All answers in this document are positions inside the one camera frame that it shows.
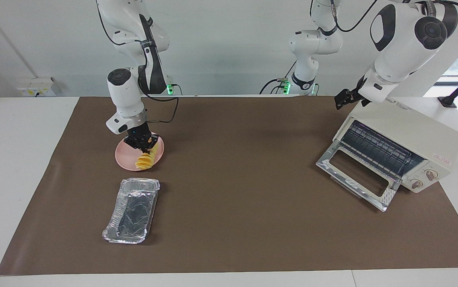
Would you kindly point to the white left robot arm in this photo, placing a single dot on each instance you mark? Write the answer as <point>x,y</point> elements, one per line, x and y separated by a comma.
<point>400,52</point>

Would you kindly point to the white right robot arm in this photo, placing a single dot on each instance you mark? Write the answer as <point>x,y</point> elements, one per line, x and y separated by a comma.
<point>123,99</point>

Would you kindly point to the glass oven door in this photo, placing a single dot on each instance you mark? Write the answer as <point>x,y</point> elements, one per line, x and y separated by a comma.
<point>334,171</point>

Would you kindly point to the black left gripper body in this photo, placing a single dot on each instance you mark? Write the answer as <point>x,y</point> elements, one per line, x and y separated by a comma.
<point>356,93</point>

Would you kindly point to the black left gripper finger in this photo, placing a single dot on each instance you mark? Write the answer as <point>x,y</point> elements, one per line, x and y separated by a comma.
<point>350,95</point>
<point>340,101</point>

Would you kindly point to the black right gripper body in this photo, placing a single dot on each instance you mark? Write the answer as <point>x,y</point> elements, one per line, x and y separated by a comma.
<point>139,137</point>

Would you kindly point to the white wall socket box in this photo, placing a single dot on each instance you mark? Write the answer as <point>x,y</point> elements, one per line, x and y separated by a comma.
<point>36,87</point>

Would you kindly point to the brown table mat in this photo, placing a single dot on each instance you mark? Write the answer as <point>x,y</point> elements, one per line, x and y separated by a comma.
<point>229,247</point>

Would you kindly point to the silver foil baking tray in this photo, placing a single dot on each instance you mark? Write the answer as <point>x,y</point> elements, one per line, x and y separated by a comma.
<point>131,215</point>

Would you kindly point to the pink round plate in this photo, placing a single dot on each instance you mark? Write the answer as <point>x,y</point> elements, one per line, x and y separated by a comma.
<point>127,157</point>

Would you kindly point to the yellow ridged bread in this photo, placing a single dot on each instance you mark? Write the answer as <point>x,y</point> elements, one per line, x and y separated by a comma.
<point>146,161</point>

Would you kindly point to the cream toaster oven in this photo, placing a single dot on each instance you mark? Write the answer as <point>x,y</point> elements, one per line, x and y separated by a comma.
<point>420,131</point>

